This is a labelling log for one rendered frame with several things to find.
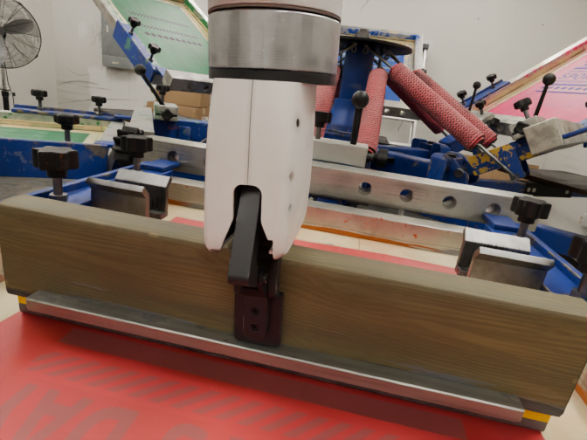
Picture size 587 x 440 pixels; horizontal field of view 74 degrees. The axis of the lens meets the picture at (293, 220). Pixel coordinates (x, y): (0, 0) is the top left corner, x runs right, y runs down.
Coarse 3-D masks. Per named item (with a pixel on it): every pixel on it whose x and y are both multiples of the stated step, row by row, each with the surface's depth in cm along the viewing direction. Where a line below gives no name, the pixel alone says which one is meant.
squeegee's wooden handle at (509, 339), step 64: (64, 256) 28; (128, 256) 27; (192, 256) 26; (320, 256) 26; (192, 320) 28; (320, 320) 26; (384, 320) 25; (448, 320) 24; (512, 320) 24; (576, 320) 23; (512, 384) 25; (576, 384) 24
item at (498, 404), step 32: (96, 320) 28; (128, 320) 27; (160, 320) 28; (224, 352) 27; (256, 352) 26; (288, 352) 26; (320, 352) 27; (384, 384) 25; (416, 384) 25; (448, 384) 25; (512, 416) 24
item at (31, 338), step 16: (192, 224) 56; (16, 320) 31; (32, 320) 31; (48, 320) 32; (0, 336) 29; (16, 336) 29; (32, 336) 30; (48, 336) 30; (0, 352) 28; (16, 352) 28; (32, 352) 28; (0, 368) 26; (16, 368) 26; (0, 384) 25
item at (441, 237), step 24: (192, 192) 63; (312, 216) 60; (336, 216) 59; (360, 216) 59; (384, 216) 60; (384, 240) 59; (408, 240) 59; (432, 240) 58; (456, 240) 57; (0, 264) 36
